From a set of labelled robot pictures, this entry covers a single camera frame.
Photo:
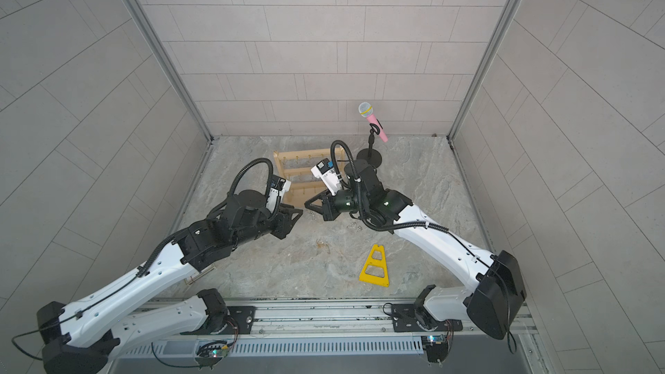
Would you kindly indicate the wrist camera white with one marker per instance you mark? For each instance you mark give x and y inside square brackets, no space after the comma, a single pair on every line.
[325,171]
[279,187]

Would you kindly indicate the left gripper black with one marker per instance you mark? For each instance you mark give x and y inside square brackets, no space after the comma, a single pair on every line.
[285,219]

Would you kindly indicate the green circuit board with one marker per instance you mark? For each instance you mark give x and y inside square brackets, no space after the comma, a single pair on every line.
[436,349]
[210,354]

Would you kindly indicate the yellow triangular plastic stand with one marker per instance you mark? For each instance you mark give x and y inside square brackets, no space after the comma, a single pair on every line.
[375,269]

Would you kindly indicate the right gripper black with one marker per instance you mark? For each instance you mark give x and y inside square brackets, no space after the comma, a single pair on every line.
[331,208]

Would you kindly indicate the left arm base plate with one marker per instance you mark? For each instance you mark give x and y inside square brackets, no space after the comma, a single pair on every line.
[236,319]

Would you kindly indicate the left green circuit board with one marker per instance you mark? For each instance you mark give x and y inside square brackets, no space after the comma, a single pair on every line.
[210,354]

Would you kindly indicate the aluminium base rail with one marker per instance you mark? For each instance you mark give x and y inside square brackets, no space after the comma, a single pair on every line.
[330,318]

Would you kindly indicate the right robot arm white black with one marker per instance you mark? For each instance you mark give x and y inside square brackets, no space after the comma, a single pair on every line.
[492,290]

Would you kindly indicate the pink toy microphone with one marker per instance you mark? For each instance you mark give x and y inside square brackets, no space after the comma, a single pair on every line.
[366,111]

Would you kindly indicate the right green circuit board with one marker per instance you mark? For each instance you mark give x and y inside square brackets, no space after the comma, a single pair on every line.
[436,349]

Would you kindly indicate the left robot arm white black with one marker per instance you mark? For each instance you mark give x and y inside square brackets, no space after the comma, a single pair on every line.
[83,336]

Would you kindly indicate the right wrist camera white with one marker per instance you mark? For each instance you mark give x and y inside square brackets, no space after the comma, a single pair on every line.
[325,171]

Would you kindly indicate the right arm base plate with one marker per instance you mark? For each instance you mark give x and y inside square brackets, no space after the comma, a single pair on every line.
[410,318]

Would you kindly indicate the wooden jewelry display stand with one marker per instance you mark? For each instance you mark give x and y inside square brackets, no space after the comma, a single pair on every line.
[296,167]

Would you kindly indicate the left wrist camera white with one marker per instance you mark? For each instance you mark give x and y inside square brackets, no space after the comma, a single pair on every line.
[279,187]

